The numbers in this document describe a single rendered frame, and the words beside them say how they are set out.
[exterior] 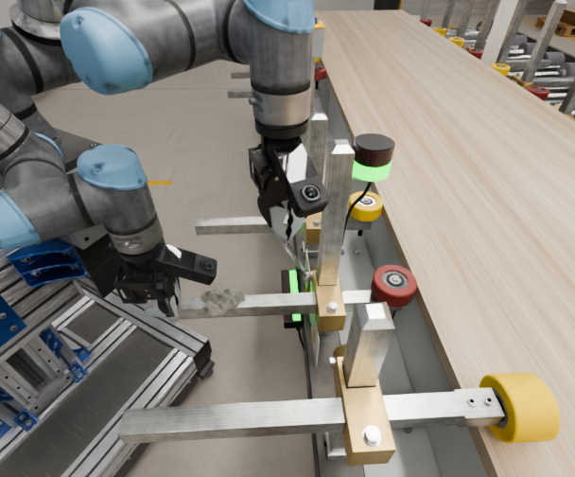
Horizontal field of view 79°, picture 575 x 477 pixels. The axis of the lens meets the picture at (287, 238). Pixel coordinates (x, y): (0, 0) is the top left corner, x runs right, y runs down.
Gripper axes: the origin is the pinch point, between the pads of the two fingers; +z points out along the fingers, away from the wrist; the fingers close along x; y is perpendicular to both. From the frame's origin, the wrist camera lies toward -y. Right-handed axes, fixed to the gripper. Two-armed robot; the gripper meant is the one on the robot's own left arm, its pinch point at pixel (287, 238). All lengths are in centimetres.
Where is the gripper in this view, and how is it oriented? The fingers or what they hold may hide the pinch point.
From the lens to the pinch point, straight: 58.8
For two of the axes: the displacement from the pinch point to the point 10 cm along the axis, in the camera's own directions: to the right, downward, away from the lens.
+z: 0.0, 7.4, 6.7
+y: -3.9, -6.2, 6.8
